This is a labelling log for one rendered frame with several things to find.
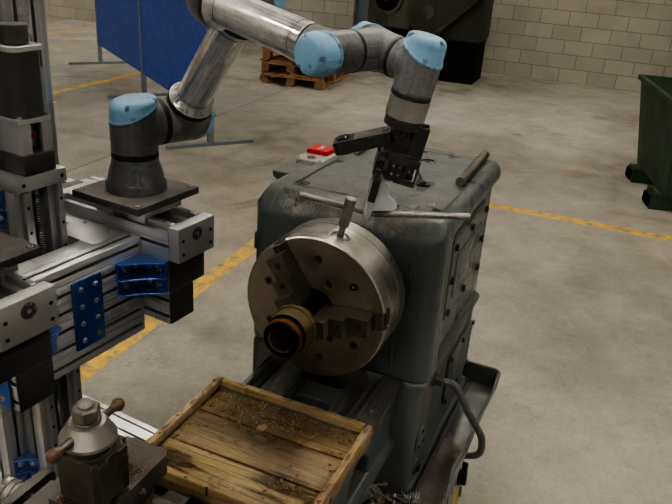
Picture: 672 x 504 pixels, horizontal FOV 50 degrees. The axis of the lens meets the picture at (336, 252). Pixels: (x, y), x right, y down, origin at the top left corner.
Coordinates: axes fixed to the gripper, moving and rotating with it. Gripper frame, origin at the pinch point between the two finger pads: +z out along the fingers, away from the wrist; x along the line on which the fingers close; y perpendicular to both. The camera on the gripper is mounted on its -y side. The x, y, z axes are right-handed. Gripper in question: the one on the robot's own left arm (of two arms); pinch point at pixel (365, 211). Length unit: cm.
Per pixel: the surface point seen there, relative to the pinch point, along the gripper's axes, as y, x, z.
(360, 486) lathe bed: 14, -16, 56
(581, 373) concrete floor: 128, 150, 118
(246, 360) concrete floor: -24, 132, 144
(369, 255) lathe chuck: 3.1, -2.1, 8.1
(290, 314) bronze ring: -9.2, -14.7, 18.1
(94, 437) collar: -31, -57, 17
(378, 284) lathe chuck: 6.0, -7.0, 11.3
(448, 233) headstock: 18.6, 7.5, 3.4
